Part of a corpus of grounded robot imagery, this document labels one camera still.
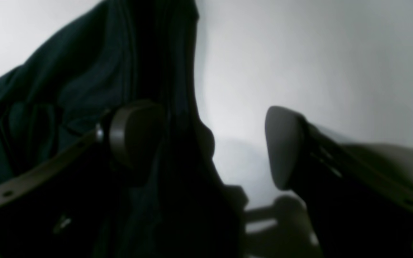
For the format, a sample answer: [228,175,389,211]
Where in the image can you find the black T-shirt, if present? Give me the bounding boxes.
[0,0,244,258]

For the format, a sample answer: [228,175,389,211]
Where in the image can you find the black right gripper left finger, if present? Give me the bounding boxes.
[0,101,164,209]

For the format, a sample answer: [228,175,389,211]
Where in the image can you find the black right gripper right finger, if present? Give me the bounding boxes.
[265,106,413,258]

